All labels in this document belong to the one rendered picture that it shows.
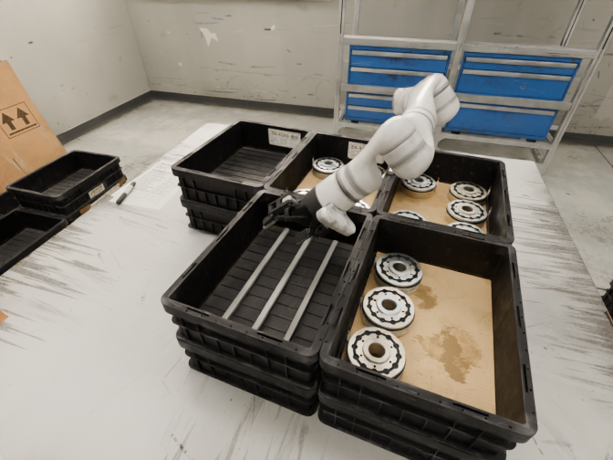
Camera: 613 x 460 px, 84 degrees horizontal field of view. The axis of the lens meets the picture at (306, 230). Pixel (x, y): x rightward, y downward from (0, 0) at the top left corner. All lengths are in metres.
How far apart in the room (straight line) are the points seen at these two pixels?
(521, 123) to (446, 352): 2.51
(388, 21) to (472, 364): 3.29
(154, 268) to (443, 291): 0.78
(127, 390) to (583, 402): 0.93
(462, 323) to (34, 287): 1.08
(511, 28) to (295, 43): 1.93
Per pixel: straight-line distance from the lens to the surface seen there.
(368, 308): 0.70
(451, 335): 0.74
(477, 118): 3.00
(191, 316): 0.63
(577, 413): 0.93
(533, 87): 3.00
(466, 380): 0.70
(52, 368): 0.98
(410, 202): 1.06
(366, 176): 0.60
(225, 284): 0.79
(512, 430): 0.57
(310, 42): 3.84
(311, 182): 1.11
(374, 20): 3.70
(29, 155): 3.52
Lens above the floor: 1.40
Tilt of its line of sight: 39 degrees down
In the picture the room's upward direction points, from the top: straight up
